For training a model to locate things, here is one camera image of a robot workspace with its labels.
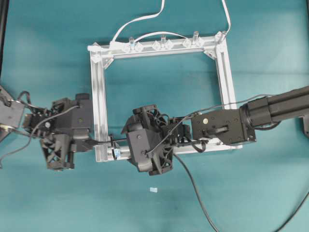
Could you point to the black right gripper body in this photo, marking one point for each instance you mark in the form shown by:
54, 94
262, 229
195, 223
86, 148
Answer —
149, 117

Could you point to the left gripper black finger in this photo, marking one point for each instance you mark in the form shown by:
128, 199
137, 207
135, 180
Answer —
83, 145

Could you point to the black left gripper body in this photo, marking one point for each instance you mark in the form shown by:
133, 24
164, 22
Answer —
51, 126

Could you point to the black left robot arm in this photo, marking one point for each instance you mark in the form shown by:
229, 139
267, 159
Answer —
13, 112

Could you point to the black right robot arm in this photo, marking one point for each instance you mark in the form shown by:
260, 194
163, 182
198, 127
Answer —
238, 126

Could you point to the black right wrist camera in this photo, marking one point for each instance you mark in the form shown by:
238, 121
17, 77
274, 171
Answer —
140, 142

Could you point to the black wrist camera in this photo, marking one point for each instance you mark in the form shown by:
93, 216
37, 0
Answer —
78, 122
140, 142

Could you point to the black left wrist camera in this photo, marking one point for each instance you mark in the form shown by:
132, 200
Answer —
78, 122

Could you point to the metal standoff post two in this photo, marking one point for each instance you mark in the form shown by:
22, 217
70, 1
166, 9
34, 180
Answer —
163, 41

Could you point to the metal standoff post one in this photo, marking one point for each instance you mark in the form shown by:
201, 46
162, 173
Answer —
195, 37

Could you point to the metal standoff post three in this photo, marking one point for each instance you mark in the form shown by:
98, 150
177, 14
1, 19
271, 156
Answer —
132, 44

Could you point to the aluminium extrusion frame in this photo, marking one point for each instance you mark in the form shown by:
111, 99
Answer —
179, 79

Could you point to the black bracket at right edge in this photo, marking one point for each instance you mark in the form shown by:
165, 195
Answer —
305, 125

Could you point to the black table edge rail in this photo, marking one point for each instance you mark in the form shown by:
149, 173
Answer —
4, 7

